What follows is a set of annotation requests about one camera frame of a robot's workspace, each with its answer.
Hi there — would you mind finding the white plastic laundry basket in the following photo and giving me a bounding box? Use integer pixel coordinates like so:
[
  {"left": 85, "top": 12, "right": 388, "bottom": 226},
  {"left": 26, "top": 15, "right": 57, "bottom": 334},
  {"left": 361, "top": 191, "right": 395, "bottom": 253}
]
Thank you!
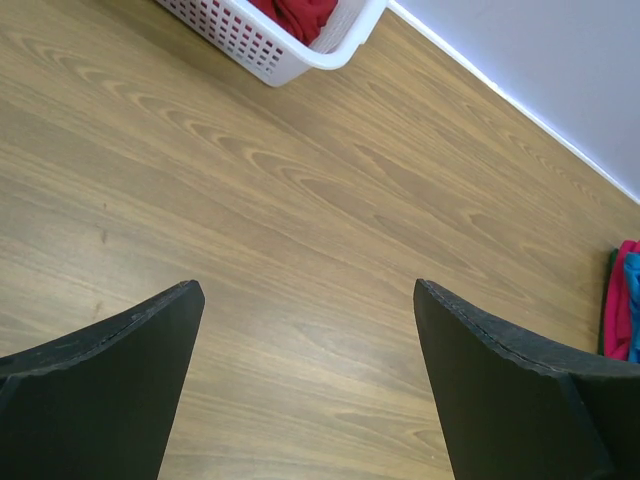
[{"left": 159, "top": 1, "right": 387, "bottom": 87}]

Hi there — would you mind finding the red t-shirt in basket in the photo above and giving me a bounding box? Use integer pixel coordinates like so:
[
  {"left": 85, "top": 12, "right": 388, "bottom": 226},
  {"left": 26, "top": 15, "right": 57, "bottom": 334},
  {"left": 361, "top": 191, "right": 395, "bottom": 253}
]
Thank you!
[{"left": 250, "top": 0, "right": 338, "bottom": 46}]

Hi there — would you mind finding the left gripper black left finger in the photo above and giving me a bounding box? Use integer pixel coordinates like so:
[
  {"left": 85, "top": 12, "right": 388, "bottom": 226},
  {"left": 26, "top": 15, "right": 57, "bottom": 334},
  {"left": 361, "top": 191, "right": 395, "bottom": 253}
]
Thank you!
[{"left": 1, "top": 280, "right": 205, "bottom": 479}]

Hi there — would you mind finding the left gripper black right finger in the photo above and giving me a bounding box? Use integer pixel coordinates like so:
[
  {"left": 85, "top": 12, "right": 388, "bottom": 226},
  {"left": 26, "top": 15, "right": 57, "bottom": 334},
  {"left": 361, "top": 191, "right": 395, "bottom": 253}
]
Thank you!
[{"left": 413, "top": 280, "right": 639, "bottom": 479}]

